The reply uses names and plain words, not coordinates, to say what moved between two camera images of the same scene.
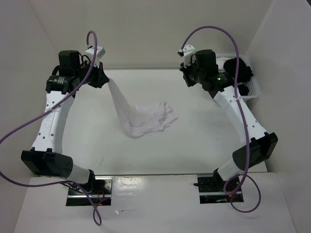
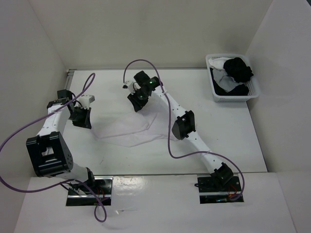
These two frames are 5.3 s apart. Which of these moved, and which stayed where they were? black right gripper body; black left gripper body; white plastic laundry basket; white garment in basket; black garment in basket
Moved: black left gripper body; black right gripper body
Stayed: white garment in basket; black garment in basket; white plastic laundry basket
